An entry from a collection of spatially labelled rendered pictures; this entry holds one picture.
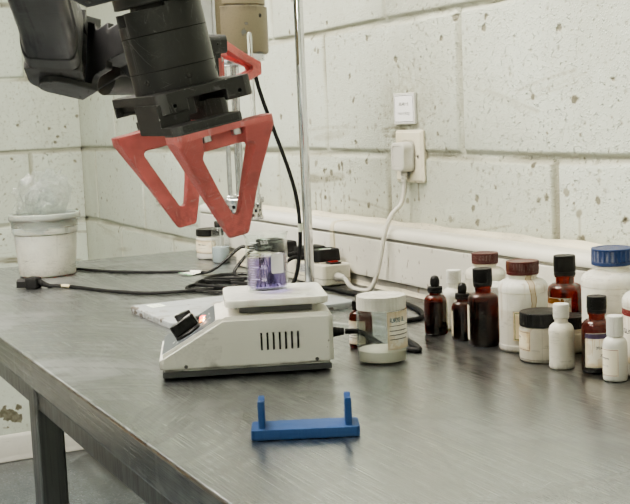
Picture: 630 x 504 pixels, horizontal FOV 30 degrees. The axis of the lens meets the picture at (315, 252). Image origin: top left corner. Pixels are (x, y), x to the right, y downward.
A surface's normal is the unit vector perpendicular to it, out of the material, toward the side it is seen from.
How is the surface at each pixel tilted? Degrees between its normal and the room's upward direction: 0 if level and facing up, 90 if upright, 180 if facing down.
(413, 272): 90
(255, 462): 0
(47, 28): 161
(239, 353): 90
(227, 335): 90
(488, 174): 90
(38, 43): 153
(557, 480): 0
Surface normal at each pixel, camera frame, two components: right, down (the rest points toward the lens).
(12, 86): 0.44, 0.08
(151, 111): -0.87, 0.28
